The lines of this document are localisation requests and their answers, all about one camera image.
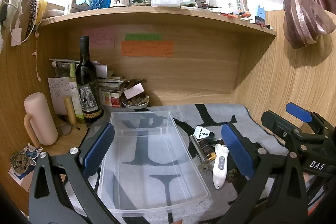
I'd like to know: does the stack of books and papers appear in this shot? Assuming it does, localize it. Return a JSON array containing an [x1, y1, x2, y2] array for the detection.
[[49, 57, 147, 108]]

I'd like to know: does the black pen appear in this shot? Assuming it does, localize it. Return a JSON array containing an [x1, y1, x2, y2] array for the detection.
[[62, 120, 81, 131]]

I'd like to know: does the white charger with cable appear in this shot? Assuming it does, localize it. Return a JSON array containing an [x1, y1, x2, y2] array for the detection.
[[10, 0, 25, 46]]

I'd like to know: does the folded white paper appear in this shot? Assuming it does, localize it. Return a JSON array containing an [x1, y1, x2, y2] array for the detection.
[[92, 64, 109, 79]]

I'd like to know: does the white handheld massager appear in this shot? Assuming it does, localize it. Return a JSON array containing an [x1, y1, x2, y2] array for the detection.
[[212, 143, 229, 189]]

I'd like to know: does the dark bumpy ball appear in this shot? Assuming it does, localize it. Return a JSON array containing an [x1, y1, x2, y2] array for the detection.
[[226, 169, 238, 183]]

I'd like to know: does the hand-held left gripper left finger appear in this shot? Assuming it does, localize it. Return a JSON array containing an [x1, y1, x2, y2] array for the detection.
[[28, 123, 124, 224]]

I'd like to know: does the spotted round ornament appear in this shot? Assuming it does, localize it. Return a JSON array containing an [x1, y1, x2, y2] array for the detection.
[[10, 152, 28, 174]]

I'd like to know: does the beige tube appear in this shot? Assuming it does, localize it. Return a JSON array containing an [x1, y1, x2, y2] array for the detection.
[[64, 97, 77, 125]]

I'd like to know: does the blue small box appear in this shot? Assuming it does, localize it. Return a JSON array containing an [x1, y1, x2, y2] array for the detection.
[[256, 5, 266, 26]]

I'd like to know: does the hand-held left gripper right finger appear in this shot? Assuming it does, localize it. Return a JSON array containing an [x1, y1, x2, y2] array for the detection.
[[210, 124, 315, 224]]

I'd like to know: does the rolled printed paper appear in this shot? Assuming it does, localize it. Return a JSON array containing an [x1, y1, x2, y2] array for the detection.
[[51, 61, 79, 69]]

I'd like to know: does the wooden shelf board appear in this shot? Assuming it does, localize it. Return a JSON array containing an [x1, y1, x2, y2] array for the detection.
[[38, 6, 277, 36]]

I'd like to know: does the green sticky note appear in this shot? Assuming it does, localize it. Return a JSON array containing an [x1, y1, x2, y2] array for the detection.
[[125, 34, 163, 41]]

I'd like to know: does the clear plastic storage box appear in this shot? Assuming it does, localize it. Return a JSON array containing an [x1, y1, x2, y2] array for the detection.
[[98, 110, 211, 224]]

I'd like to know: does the orange sticky note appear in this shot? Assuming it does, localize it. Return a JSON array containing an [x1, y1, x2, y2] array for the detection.
[[121, 41, 175, 58]]

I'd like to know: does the white bowl of beads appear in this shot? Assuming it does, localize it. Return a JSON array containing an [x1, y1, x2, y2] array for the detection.
[[121, 95, 151, 110]]

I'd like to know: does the green spray bottle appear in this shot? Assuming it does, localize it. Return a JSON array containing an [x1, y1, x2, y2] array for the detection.
[[69, 62, 86, 124]]

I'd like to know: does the blue cartoon sticker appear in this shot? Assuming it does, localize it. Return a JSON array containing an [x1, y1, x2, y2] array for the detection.
[[24, 144, 44, 165]]

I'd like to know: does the small round mirror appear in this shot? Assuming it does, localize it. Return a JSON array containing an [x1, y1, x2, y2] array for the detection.
[[56, 123, 73, 135]]

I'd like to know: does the silver metal cylinder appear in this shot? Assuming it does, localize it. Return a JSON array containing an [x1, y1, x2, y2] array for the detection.
[[190, 134, 209, 164]]

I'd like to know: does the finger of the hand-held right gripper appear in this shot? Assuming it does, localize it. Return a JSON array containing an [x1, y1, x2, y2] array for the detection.
[[261, 110, 310, 147], [286, 102, 336, 135]]

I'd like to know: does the fruit print card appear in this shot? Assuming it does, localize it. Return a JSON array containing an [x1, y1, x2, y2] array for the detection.
[[101, 90, 112, 107]]

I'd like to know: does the white blank card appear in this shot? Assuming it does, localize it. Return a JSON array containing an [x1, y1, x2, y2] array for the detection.
[[123, 83, 145, 99]]

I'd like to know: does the white plastic tray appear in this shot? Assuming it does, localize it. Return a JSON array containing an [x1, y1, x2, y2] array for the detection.
[[151, 0, 181, 7]]

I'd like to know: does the pink curtain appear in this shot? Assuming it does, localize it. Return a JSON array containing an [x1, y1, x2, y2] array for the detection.
[[243, 0, 336, 49]]

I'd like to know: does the shiny metal cup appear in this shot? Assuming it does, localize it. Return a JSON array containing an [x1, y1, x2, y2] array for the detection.
[[235, 0, 248, 12]]

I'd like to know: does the black patterned headband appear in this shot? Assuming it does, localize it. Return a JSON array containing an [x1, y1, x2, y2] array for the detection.
[[24, 0, 38, 41]]

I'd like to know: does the grey mat with black letters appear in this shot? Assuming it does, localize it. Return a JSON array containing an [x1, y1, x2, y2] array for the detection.
[[62, 104, 310, 224]]

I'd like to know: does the white handwritten paper note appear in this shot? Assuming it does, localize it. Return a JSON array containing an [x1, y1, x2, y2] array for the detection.
[[47, 77, 72, 115]]

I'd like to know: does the pink sticky note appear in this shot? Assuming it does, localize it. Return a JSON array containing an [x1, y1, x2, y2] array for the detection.
[[83, 28, 116, 48]]

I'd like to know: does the blue and white card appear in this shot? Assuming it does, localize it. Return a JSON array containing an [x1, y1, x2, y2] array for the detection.
[[8, 161, 36, 191]]

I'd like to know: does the pink tumbler with handle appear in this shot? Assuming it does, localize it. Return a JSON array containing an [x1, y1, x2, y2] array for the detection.
[[24, 92, 59, 146]]

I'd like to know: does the dark wine bottle elephant label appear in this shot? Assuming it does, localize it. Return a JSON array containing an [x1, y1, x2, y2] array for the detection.
[[75, 35, 103, 124]]

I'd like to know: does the white plug adapter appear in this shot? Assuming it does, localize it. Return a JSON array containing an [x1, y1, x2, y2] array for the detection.
[[194, 126, 214, 140]]

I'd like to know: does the black and gold lighter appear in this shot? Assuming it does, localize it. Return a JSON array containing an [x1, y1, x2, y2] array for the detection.
[[198, 137, 216, 161]]

